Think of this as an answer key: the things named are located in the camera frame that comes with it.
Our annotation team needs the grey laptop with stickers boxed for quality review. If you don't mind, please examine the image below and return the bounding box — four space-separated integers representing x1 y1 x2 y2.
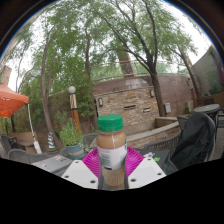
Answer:
31 154 74 175

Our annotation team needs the tree with leaning pale trunk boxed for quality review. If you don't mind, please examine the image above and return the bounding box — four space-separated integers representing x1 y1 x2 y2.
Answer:
13 0 98 149

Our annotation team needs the orange canopy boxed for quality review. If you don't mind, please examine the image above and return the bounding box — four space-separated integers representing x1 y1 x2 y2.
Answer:
0 82 31 119

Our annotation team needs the black jacket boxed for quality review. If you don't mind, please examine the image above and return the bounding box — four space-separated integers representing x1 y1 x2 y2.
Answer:
169 111 217 171

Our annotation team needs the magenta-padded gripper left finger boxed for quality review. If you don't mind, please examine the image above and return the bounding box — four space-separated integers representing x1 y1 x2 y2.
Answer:
61 147 101 190

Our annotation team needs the black laptop with stickers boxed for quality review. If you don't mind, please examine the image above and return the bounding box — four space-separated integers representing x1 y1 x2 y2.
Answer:
138 148 171 168

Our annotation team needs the blue yellow striped cone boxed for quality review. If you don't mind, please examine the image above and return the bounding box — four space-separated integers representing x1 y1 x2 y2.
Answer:
47 132 57 150

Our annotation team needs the green plant in teal pot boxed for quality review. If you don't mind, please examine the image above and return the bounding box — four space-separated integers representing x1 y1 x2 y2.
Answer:
59 118 86 161

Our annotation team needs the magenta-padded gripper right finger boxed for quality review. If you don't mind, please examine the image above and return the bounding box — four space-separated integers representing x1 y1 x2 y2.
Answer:
125 146 167 190

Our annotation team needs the wooden lamp post with globe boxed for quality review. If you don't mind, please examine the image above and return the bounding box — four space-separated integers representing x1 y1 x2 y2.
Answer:
68 85 82 135

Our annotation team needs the tree with dark trunk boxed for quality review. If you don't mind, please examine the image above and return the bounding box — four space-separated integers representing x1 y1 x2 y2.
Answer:
99 0 201 118

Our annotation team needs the green-capped coffee drink bottle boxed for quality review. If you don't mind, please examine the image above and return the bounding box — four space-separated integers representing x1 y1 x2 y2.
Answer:
96 113 128 190

